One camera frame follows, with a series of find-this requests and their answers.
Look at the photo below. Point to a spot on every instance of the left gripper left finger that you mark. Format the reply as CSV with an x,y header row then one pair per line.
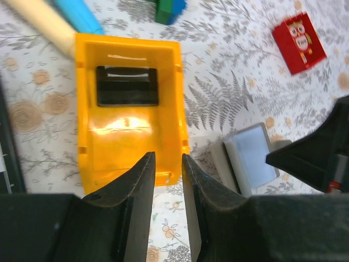
x,y
110,224

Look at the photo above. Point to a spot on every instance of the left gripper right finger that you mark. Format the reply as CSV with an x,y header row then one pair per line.
x,y
225,226

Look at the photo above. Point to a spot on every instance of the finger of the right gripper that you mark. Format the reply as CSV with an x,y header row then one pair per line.
x,y
319,159

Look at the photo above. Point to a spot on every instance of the grey card holder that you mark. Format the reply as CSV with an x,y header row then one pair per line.
x,y
240,159

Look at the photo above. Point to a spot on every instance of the black card in bin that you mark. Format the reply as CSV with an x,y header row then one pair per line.
x,y
126,86

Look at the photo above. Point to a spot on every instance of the black white chessboard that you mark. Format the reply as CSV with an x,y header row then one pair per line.
x,y
11,174

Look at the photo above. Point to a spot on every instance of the red owl block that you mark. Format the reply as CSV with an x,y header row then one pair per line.
x,y
298,43

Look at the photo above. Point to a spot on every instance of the yellow toy bin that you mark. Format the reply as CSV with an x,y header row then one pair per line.
x,y
111,140

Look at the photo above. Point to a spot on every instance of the colourful block house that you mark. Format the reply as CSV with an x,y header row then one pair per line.
x,y
168,11

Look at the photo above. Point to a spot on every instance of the cream wooden pin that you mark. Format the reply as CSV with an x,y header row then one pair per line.
x,y
42,17

